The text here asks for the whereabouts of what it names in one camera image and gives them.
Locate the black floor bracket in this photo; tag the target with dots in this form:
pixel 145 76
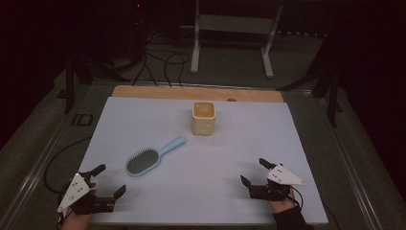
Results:
pixel 82 120

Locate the person's left hand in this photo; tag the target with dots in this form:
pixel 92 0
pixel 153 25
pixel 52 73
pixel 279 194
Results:
pixel 76 222

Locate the person's right hand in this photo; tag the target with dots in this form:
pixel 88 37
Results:
pixel 282 206

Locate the light blue hairbrush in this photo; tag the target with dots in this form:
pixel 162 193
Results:
pixel 142 161

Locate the black metal stand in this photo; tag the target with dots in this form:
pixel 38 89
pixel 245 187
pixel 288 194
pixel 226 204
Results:
pixel 69 86
pixel 333 96

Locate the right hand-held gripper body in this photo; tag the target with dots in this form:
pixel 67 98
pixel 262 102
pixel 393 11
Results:
pixel 270 192

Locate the pale blue table mat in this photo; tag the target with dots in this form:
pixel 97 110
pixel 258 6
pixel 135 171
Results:
pixel 223 159

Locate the beige square cup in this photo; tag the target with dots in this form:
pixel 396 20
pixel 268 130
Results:
pixel 204 123

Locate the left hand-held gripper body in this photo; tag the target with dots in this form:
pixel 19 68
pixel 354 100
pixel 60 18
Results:
pixel 83 200

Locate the white metal stand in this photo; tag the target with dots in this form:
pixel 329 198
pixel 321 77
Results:
pixel 236 24

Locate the metal floor rail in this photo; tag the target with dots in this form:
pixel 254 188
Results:
pixel 35 171
pixel 351 166

